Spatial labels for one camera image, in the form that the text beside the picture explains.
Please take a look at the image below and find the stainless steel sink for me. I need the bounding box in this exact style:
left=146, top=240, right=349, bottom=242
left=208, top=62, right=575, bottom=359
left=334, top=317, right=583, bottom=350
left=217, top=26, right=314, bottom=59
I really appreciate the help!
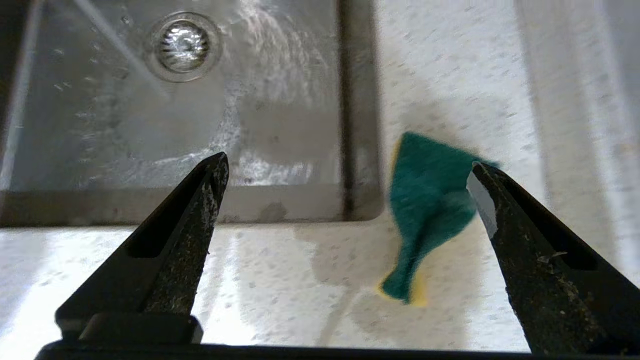
left=0, top=0, right=386, bottom=228

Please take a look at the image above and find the round metal sink drain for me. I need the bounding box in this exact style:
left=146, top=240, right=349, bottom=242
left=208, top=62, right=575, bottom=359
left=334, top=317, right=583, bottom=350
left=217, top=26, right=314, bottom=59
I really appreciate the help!
left=145, top=11, right=223, bottom=83

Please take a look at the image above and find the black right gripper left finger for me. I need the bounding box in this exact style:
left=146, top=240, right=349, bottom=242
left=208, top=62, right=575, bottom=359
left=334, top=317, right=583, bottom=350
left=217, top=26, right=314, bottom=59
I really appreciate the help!
left=55, top=151, right=231, bottom=346

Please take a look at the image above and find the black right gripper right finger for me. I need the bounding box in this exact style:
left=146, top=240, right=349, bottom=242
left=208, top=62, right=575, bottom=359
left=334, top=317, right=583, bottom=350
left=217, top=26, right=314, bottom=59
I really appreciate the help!
left=466, top=161, right=640, bottom=355

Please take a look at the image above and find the green and yellow sponge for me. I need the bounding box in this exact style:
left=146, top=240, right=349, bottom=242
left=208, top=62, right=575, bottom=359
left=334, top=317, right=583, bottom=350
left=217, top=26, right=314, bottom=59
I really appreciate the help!
left=377, top=131, right=501, bottom=307

